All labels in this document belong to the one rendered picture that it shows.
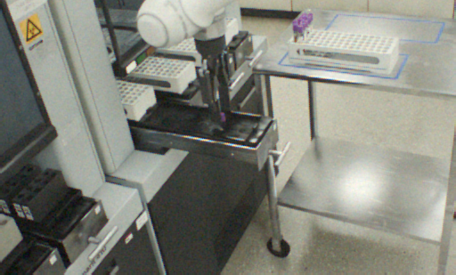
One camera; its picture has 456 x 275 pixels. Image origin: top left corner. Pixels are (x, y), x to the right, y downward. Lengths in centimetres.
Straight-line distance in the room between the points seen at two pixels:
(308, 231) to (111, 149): 105
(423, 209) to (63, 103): 121
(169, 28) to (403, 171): 123
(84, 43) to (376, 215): 110
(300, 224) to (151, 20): 138
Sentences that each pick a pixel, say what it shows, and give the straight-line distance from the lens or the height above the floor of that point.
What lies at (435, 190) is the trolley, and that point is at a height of 28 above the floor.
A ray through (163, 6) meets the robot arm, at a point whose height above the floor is 121.
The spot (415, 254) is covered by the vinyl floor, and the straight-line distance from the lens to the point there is 217.
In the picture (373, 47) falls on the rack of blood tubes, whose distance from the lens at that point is 158.
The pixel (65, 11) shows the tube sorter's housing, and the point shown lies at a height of 118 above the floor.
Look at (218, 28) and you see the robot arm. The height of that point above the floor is 108.
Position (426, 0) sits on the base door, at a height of 21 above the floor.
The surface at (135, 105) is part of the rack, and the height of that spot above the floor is 86.
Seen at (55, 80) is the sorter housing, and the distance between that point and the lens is 124.
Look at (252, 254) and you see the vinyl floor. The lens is 217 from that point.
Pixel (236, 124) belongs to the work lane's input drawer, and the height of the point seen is 80.
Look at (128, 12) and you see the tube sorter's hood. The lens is 140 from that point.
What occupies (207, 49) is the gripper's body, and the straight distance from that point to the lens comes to 130.
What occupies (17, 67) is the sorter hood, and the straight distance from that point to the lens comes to 114.
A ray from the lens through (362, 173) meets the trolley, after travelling 205.
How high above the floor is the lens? 160
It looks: 34 degrees down
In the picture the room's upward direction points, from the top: 9 degrees counter-clockwise
